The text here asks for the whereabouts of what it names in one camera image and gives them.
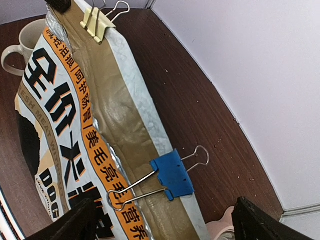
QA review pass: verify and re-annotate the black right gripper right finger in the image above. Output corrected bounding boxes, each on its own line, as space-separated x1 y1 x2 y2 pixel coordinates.
232 197 320 240

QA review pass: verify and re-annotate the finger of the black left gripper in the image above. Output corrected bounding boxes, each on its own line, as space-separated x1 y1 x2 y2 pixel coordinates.
45 0 72 14

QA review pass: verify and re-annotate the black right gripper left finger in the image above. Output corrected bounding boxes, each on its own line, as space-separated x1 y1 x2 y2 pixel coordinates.
27 198 97 240

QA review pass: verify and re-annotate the yellow binder clip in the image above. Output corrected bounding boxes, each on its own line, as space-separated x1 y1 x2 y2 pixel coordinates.
80 0 131 45

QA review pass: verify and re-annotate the dog food bag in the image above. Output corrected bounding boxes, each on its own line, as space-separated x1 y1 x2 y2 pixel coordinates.
15 0 210 240

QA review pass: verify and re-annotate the blue binder clip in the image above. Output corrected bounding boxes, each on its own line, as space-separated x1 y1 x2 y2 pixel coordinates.
107 145 210 212

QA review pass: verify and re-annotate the pink double pet bowl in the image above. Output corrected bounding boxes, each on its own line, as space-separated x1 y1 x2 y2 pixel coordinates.
206 206 236 240

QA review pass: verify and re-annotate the cream ceramic mug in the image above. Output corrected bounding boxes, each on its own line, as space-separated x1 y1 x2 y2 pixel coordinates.
1 18 46 77

